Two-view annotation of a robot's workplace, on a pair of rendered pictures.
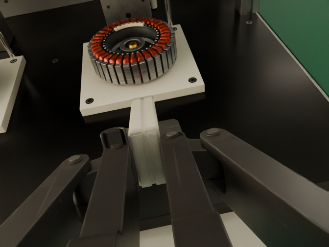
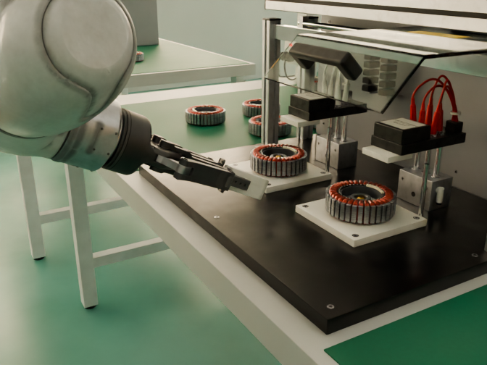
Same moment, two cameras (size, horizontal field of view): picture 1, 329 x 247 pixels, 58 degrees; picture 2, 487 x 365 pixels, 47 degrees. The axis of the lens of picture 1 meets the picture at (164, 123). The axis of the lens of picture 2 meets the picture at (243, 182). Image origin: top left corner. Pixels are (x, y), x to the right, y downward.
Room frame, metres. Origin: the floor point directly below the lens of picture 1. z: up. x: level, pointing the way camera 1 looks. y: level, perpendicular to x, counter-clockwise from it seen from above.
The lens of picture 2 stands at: (-0.22, -0.62, 1.15)
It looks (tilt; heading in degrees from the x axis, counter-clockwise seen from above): 21 degrees down; 62
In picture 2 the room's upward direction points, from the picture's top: straight up
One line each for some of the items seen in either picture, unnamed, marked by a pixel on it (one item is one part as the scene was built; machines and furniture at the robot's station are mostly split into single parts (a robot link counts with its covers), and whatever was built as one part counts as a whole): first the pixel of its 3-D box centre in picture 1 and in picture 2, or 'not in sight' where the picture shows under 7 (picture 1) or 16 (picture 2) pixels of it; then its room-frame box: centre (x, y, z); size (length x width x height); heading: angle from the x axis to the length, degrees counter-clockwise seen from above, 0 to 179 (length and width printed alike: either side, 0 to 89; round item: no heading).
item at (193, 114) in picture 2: not in sight; (205, 114); (0.41, 0.78, 0.77); 0.11 x 0.11 x 0.04
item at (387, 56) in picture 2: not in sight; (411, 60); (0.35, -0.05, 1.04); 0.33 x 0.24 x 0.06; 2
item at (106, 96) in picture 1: (137, 64); (359, 215); (0.34, 0.02, 0.78); 0.15 x 0.15 x 0.01; 2
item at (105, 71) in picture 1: (133, 48); (360, 200); (0.34, 0.02, 0.80); 0.11 x 0.11 x 0.04
